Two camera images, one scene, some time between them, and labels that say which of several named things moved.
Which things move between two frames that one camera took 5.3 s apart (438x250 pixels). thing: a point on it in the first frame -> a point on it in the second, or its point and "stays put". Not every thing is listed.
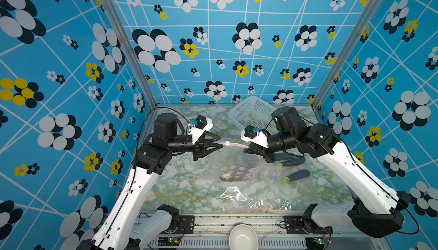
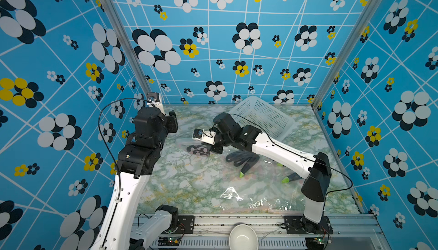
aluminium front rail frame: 273,232 stays put
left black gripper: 201,146 -> 172,120
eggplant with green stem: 298,175 stays put
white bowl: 243,237 stays put
